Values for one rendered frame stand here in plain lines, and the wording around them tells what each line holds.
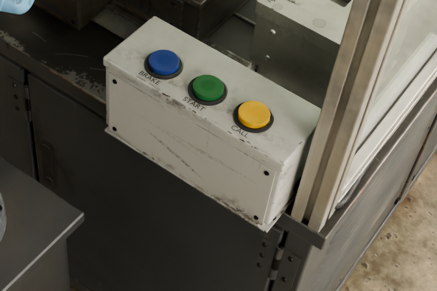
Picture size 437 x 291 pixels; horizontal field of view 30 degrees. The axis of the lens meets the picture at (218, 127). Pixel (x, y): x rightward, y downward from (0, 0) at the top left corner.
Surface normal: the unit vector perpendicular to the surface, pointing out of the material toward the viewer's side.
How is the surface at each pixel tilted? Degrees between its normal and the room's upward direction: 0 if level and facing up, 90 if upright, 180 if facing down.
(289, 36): 90
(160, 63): 0
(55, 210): 0
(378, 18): 90
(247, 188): 90
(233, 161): 90
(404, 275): 0
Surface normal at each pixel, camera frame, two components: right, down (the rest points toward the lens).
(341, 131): -0.57, 0.59
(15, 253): 0.10, -0.66
